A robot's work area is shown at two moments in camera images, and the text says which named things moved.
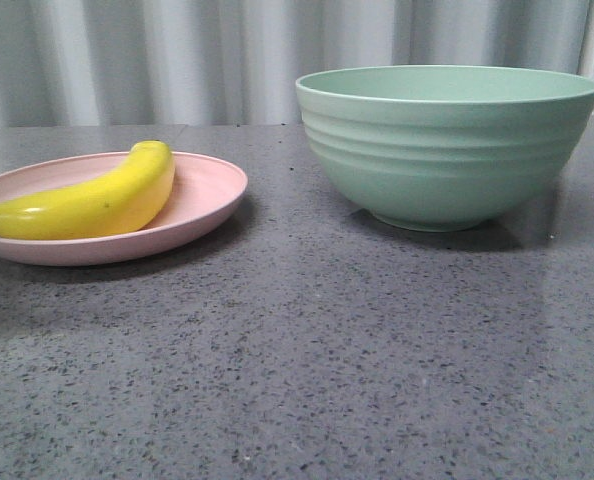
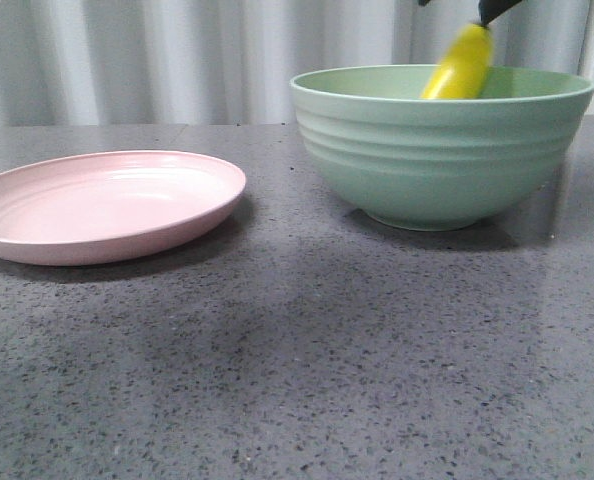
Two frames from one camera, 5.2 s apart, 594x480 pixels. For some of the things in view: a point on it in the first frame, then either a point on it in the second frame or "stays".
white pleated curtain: x=157 y=63 stays
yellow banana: x=126 y=199 → x=463 y=69
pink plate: x=204 y=189 stays
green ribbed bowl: x=439 y=148 stays
